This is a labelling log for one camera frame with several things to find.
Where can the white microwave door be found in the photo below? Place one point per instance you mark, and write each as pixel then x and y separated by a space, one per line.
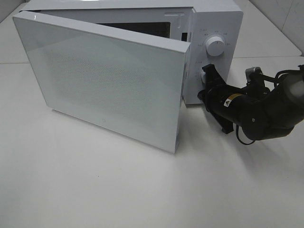
pixel 127 82

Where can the white microwave oven body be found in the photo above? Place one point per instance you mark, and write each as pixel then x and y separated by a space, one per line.
pixel 172 24

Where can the upper white control knob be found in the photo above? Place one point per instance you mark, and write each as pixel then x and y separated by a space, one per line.
pixel 215 45

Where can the white timer knob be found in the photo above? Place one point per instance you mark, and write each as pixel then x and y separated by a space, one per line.
pixel 203 76

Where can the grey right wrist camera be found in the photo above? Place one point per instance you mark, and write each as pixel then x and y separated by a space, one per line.
pixel 252 70

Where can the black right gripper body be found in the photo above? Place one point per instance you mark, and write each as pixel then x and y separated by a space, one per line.
pixel 219 102

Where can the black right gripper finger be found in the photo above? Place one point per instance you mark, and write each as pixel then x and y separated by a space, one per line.
pixel 212 77
pixel 203 96

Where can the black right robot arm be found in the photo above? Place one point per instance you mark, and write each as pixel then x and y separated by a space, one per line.
pixel 266 108

